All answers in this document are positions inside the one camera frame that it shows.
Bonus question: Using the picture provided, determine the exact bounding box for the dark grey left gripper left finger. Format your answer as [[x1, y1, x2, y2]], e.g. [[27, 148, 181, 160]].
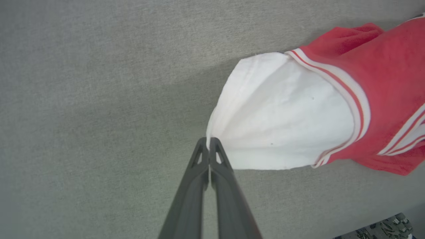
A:
[[158, 137, 210, 239]]

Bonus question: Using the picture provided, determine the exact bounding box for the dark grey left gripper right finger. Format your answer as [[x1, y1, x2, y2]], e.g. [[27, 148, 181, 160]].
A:
[[209, 137, 263, 239]]

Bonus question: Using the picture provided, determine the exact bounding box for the red and white shirt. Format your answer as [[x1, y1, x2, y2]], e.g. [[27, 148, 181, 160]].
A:
[[206, 13, 425, 176]]

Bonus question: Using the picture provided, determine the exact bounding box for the grey fabric sofa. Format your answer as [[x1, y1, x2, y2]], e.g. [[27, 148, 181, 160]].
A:
[[0, 0, 425, 239]]

